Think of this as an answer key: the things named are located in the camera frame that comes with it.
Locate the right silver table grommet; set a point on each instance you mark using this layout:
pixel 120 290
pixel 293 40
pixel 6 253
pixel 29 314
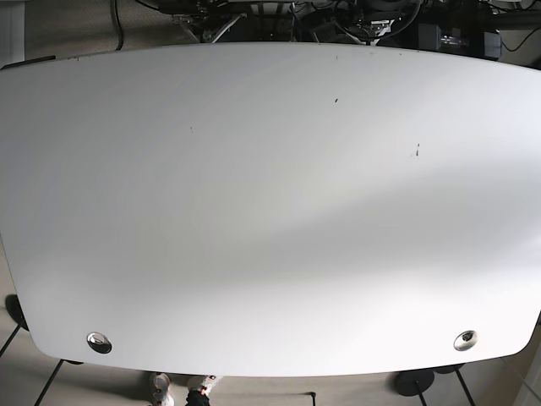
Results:
pixel 465 341

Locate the white sneaker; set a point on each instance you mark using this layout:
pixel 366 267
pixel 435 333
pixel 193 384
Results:
pixel 160 389

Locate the left silver table grommet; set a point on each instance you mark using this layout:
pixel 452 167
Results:
pixel 99 343

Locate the black round stand base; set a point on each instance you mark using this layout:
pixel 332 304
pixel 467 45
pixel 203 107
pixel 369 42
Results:
pixel 411 383

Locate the left black table leg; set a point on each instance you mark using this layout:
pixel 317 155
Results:
pixel 49 381

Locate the silver table grommet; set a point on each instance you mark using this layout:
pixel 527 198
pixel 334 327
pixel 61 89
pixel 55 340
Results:
pixel 465 341
pixel 99 343

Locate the grey power adapter box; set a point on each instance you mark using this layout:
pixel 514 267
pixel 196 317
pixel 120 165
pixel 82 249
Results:
pixel 429 37

